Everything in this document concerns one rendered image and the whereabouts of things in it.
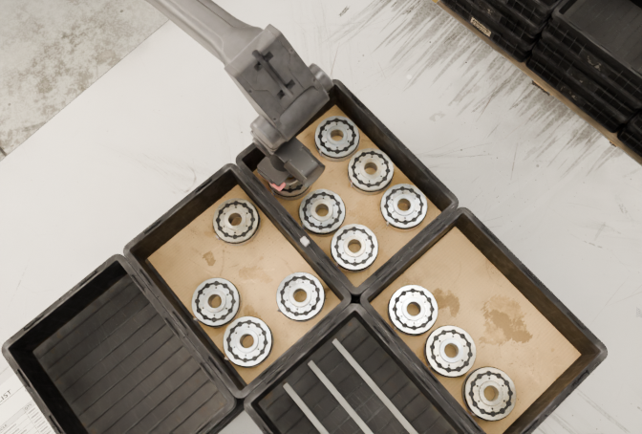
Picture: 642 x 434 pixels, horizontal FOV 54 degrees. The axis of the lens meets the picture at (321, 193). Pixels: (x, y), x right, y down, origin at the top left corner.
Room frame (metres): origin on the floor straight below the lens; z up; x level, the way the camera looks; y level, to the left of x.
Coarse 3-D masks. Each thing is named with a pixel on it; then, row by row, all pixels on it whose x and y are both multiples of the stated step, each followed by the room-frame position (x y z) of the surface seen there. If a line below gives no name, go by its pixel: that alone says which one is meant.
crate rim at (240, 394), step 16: (240, 176) 0.47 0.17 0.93; (192, 192) 0.44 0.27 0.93; (256, 192) 0.42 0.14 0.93; (176, 208) 0.41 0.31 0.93; (272, 208) 0.38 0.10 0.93; (160, 224) 0.38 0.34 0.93; (288, 224) 0.35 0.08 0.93; (128, 256) 0.32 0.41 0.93; (144, 272) 0.28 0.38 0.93; (336, 288) 0.20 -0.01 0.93; (176, 320) 0.18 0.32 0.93; (320, 320) 0.14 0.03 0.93; (192, 336) 0.14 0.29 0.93; (304, 336) 0.12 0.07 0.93; (208, 352) 0.11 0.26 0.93; (288, 352) 0.09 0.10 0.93; (272, 368) 0.06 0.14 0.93; (256, 384) 0.04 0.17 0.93
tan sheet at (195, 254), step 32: (192, 224) 0.40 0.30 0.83; (160, 256) 0.34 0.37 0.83; (192, 256) 0.33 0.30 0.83; (224, 256) 0.32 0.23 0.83; (256, 256) 0.31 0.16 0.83; (288, 256) 0.30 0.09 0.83; (192, 288) 0.26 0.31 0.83; (256, 288) 0.24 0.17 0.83; (288, 320) 0.16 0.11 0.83; (224, 352) 0.11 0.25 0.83
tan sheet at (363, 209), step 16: (336, 112) 0.63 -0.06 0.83; (304, 144) 0.56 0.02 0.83; (368, 144) 0.54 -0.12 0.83; (320, 160) 0.52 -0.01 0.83; (256, 176) 0.50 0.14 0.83; (320, 176) 0.48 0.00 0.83; (336, 176) 0.47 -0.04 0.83; (400, 176) 0.45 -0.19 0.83; (336, 192) 0.43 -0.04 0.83; (352, 192) 0.43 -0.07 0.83; (384, 192) 0.42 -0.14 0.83; (288, 208) 0.41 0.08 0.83; (320, 208) 0.40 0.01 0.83; (352, 208) 0.39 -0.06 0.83; (368, 208) 0.39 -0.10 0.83; (400, 208) 0.38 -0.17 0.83; (432, 208) 0.37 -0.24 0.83; (368, 224) 0.35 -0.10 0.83; (384, 224) 0.35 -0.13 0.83; (320, 240) 0.33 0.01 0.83; (384, 240) 0.31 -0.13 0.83; (400, 240) 0.30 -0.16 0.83; (384, 256) 0.27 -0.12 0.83; (352, 272) 0.25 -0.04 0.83; (368, 272) 0.24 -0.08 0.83
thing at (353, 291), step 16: (336, 80) 0.66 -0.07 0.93; (352, 96) 0.62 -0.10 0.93; (368, 112) 0.57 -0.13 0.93; (384, 128) 0.53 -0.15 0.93; (400, 144) 0.49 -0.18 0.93; (240, 160) 0.50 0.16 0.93; (416, 160) 0.45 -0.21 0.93; (432, 176) 0.41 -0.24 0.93; (448, 192) 0.37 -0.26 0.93; (448, 208) 0.33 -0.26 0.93; (432, 224) 0.31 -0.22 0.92; (416, 240) 0.28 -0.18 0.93; (320, 256) 0.27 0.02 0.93; (400, 256) 0.25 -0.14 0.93; (336, 272) 0.23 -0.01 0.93; (384, 272) 0.22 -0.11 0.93; (352, 288) 0.20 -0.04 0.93
